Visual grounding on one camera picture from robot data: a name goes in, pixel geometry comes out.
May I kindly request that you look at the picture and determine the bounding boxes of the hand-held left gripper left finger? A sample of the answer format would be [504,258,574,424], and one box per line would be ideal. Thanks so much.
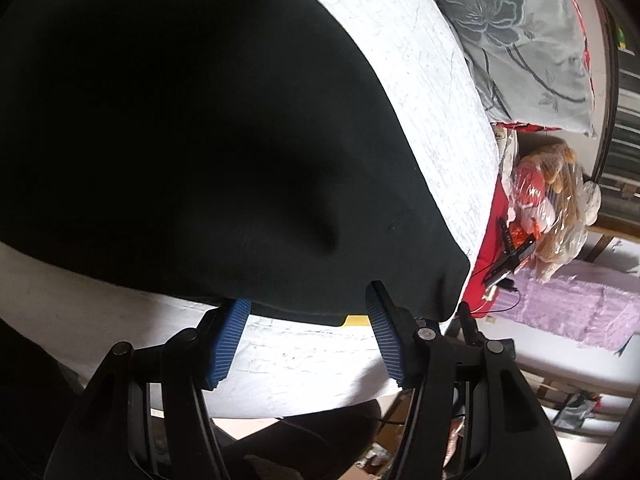
[44,298,252,480]

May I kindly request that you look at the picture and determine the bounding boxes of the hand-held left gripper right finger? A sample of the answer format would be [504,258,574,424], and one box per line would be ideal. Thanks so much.
[365,281,572,480]

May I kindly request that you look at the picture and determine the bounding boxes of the black pants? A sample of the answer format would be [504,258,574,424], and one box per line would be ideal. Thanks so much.
[0,0,471,330]

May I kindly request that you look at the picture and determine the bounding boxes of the red blanket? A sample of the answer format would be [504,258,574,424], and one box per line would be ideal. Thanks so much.
[459,0,599,319]

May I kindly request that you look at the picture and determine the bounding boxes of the black power strip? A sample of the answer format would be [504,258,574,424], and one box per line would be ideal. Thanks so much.
[484,218,537,289]

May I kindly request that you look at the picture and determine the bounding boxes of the purple fringed cloth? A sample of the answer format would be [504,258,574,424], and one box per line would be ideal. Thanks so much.
[505,259,640,351]

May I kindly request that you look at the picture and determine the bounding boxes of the clear plastic bag with toys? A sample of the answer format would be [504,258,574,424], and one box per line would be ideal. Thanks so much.
[496,130,602,281]

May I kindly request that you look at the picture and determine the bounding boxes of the white bed sheet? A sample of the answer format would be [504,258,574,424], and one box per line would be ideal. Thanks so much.
[0,0,501,420]

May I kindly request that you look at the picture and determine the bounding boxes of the grey floral pillow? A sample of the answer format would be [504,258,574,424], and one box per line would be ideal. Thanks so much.
[411,0,599,139]

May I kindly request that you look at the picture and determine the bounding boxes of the black cable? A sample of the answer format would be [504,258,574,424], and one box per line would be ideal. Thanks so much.
[468,255,522,318]

